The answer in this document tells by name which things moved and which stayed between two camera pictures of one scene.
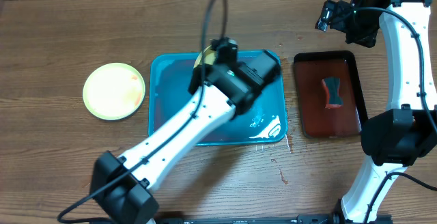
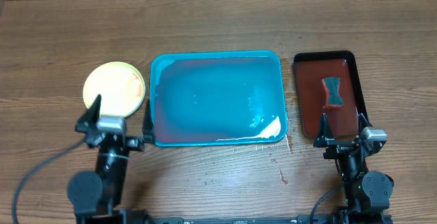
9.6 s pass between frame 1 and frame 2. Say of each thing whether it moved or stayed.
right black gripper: moved
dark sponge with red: stayed
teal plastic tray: stayed
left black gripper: moved
